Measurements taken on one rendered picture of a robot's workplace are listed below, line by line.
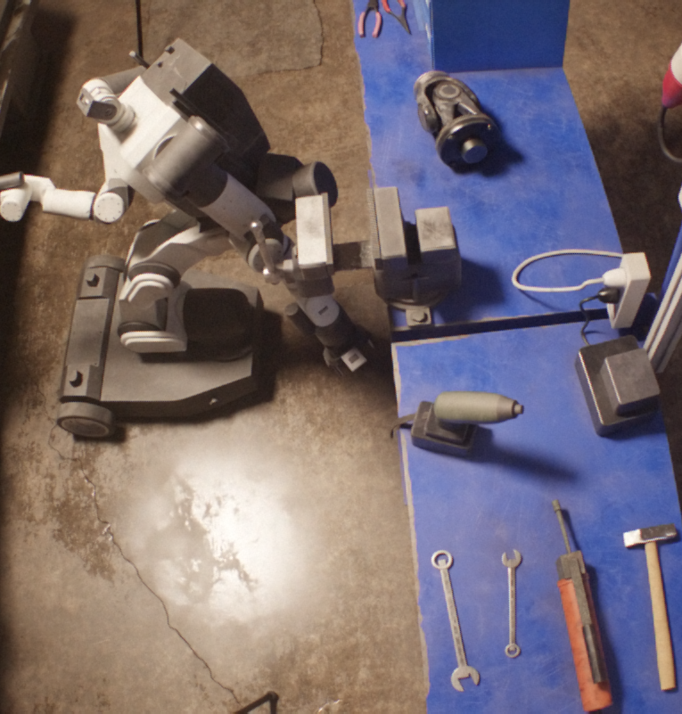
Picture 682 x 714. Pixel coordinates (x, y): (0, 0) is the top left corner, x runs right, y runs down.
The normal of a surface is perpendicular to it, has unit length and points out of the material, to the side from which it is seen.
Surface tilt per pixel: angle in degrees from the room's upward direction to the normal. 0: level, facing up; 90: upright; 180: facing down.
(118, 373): 0
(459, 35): 90
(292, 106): 0
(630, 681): 0
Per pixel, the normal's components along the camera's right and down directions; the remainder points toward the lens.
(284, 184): 0.25, -0.42
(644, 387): -0.09, -0.43
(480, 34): 0.07, 0.89
